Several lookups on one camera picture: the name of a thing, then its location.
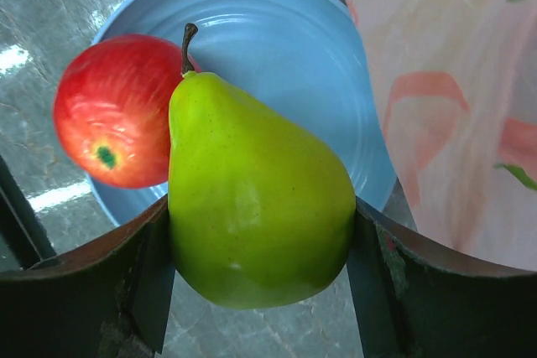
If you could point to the blue plate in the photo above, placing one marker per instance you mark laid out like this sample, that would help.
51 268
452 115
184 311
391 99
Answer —
304 58

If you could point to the pink translucent plastic bag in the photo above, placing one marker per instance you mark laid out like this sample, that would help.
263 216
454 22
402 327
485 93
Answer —
454 86

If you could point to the green fake pear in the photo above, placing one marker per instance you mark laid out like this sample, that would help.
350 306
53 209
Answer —
261 210

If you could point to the red fake apple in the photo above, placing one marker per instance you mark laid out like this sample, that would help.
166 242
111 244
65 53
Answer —
111 109

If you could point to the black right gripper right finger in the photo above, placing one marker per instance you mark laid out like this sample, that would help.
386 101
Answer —
414 297

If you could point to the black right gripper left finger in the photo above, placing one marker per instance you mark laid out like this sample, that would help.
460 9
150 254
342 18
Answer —
107 298

